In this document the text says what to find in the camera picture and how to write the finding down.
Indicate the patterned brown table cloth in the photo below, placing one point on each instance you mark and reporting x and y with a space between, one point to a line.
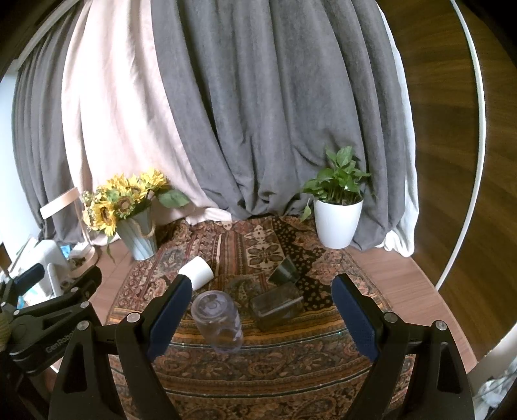
262 371

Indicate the pale pink curtain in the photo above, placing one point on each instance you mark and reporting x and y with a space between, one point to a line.
121 113

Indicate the sunflower bouquet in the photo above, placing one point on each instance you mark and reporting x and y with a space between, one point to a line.
121 202

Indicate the dark tinted glass cup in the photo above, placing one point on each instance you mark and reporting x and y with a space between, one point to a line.
286 272

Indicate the grey curtain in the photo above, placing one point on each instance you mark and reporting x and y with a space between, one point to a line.
274 101
40 141

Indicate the white crumpled cloth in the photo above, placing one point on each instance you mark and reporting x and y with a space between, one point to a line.
499 389

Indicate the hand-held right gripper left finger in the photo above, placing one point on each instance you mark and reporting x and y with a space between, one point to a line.
169 319

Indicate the white curtain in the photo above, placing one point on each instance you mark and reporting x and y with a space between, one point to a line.
406 202

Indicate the white plant pot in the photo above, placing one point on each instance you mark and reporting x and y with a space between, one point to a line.
337 226

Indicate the square clear glass cup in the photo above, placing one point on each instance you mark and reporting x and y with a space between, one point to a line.
278 307

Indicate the white cup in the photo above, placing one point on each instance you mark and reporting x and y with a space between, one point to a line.
198 272

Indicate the light wooden chair back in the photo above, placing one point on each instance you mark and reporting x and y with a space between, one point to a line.
60 202

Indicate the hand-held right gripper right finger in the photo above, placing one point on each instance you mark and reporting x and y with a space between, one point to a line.
357 323

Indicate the white plastic stool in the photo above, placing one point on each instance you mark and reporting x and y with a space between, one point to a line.
50 258

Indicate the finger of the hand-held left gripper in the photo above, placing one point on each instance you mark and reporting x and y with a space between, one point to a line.
24 278
48 323

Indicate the green leafy plant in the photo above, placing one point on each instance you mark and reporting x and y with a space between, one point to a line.
335 181

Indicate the light blue ribbed vase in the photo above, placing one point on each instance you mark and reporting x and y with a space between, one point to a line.
139 238

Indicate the clear upside-down glass cup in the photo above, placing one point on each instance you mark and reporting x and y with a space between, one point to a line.
218 323

